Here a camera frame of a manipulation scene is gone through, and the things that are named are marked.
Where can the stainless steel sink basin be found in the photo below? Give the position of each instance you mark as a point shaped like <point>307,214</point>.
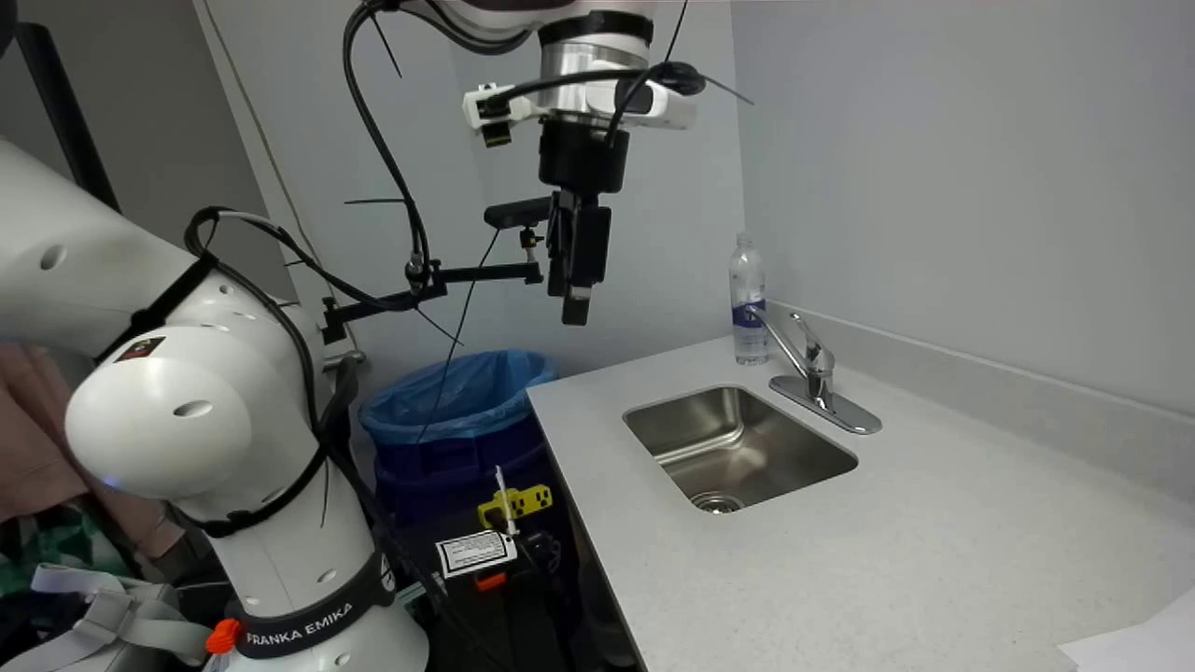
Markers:
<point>727,449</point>

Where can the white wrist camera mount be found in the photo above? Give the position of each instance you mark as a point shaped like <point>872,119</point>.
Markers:
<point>490,109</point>

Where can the yellow black clamp with tag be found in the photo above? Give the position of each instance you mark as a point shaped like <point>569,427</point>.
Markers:
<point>494,537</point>

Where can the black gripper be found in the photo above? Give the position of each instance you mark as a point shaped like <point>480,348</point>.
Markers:
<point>580,165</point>

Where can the chrome sink faucet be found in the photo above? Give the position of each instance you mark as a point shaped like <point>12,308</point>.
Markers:
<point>808,379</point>

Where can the person in pink hoodie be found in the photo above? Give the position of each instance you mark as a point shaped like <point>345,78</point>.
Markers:
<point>37,464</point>

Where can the blue lined trash bin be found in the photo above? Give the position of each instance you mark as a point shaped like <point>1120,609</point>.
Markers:
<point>443,430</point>

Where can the clear plastic water bottle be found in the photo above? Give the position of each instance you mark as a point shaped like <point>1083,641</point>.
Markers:
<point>748,298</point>

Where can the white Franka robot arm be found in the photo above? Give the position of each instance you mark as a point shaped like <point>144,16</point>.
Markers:
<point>203,389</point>

